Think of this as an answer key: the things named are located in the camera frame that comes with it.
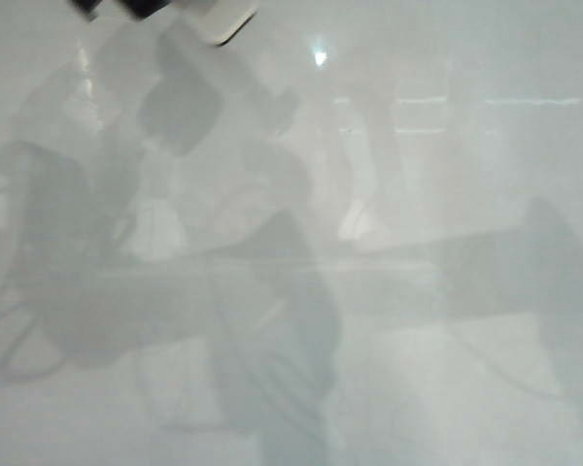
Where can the white rounded whiteboard eraser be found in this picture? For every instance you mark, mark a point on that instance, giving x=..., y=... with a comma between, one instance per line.
x=223, y=19

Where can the white glossy black-framed whiteboard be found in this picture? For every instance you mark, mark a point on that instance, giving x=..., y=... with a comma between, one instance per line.
x=369, y=291

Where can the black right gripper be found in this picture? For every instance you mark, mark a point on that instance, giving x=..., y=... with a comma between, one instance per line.
x=86, y=7

